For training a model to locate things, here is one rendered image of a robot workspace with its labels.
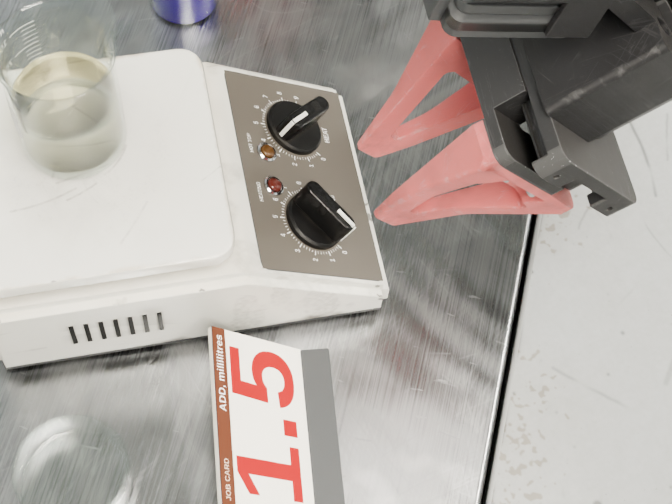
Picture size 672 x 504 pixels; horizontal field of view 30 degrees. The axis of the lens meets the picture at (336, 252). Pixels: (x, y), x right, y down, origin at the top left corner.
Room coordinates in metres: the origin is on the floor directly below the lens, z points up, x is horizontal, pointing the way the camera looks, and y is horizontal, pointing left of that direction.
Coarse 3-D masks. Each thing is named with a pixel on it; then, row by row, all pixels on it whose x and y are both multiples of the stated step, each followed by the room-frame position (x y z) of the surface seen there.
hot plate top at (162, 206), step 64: (128, 64) 0.36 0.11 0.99; (192, 64) 0.36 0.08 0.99; (0, 128) 0.31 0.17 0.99; (128, 128) 0.32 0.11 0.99; (192, 128) 0.32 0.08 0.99; (0, 192) 0.28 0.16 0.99; (64, 192) 0.28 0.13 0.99; (128, 192) 0.28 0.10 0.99; (192, 192) 0.29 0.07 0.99; (0, 256) 0.24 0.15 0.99; (64, 256) 0.25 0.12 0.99; (128, 256) 0.25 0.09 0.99; (192, 256) 0.25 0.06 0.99
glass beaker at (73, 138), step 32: (32, 0) 0.33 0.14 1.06; (64, 0) 0.34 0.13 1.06; (96, 0) 0.34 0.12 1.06; (0, 32) 0.32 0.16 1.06; (32, 32) 0.33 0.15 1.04; (64, 32) 0.33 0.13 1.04; (96, 32) 0.33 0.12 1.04; (0, 64) 0.30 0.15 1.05; (96, 96) 0.30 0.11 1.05; (32, 128) 0.29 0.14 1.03; (64, 128) 0.29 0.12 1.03; (96, 128) 0.29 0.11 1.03; (32, 160) 0.29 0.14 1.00; (64, 160) 0.28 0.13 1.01; (96, 160) 0.29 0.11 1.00
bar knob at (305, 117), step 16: (320, 96) 0.37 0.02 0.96; (272, 112) 0.36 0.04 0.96; (288, 112) 0.36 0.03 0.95; (304, 112) 0.35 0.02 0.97; (320, 112) 0.36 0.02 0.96; (272, 128) 0.35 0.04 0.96; (288, 128) 0.34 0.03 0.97; (304, 128) 0.35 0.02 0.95; (288, 144) 0.34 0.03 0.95; (304, 144) 0.35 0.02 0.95
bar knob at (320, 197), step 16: (304, 192) 0.31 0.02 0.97; (320, 192) 0.31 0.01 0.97; (288, 208) 0.30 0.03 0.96; (304, 208) 0.30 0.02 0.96; (320, 208) 0.30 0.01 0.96; (336, 208) 0.30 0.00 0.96; (304, 224) 0.30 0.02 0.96; (320, 224) 0.30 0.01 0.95; (336, 224) 0.30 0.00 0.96; (352, 224) 0.30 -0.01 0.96; (304, 240) 0.29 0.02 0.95; (320, 240) 0.29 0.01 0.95; (336, 240) 0.29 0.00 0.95
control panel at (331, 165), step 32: (256, 96) 0.37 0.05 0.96; (288, 96) 0.38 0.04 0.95; (256, 128) 0.35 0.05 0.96; (320, 128) 0.36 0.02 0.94; (256, 160) 0.33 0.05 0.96; (288, 160) 0.33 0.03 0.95; (320, 160) 0.34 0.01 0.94; (352, 160) 0.35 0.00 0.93; (256, 192) 0.31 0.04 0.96; (288, 192) 0.31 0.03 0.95; (352, 192) 0.33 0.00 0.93; (256, 224) 0.29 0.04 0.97; (288, 224) 0.29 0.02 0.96; (288, 256) 0.28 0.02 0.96; (320, 256) 0.28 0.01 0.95; (352, 256) 0.29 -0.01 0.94
